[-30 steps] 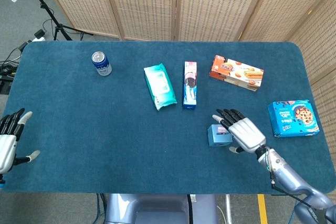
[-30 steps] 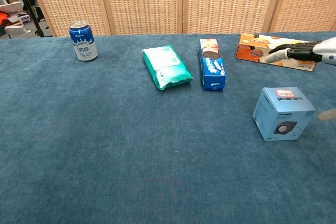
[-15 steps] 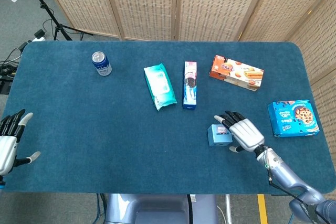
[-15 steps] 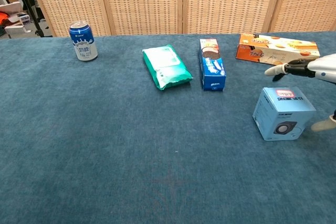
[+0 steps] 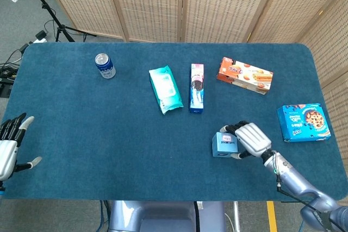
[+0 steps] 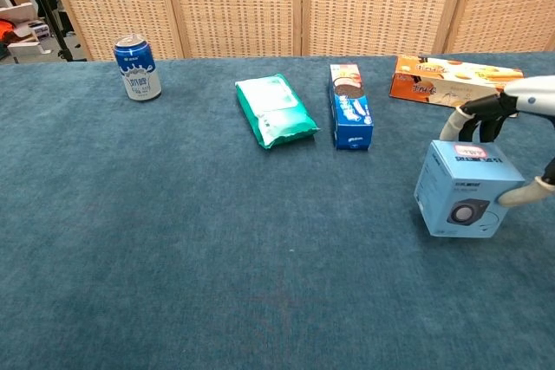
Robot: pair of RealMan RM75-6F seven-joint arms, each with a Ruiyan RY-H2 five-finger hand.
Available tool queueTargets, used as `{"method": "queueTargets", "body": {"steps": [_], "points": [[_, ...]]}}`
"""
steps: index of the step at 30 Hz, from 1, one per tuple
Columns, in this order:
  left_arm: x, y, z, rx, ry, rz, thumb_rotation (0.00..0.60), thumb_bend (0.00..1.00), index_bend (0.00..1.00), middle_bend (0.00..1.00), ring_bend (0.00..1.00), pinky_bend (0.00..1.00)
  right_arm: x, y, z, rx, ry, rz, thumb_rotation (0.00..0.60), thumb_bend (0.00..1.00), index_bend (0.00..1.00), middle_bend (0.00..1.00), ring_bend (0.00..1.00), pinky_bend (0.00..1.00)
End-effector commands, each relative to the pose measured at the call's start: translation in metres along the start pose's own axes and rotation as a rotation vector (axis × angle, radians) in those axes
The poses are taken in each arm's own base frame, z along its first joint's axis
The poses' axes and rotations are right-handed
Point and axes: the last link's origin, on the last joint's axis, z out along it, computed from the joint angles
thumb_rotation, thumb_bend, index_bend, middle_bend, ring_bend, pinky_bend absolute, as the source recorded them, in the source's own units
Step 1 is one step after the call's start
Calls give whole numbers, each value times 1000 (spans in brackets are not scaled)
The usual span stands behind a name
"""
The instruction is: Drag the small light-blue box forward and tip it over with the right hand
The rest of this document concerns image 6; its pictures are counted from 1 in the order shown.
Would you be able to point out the right robot hand black silver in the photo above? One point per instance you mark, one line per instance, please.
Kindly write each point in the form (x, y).
(531, 95)

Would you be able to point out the small light blue box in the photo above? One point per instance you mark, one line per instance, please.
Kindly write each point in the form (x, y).
(464, 190)

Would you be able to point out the orange biscuit box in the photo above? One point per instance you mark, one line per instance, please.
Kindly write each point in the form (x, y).
(433, 84)

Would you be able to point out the long blue cookie box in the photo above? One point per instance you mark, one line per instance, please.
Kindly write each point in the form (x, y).
(350, 110)

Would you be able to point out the woven wood screen panel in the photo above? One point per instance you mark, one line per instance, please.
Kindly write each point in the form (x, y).
(507, 1)
(234, 4)
(117, 1)
(377, 1)

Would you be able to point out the green wet wipes pack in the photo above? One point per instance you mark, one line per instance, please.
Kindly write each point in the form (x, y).
(273, 110)

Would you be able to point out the blue felt table cover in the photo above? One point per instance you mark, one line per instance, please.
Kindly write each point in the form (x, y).
(217, 235)

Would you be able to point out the blue white drink can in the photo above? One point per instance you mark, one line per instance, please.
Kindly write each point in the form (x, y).
(138, 69)

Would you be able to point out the black tripod stand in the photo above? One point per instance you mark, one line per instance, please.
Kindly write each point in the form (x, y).
(52, 19)

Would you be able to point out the small blue white carton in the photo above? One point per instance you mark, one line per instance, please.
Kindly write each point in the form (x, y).
(41, 31)

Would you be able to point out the orange cloth item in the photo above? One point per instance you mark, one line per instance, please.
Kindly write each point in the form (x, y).
(8, 31)

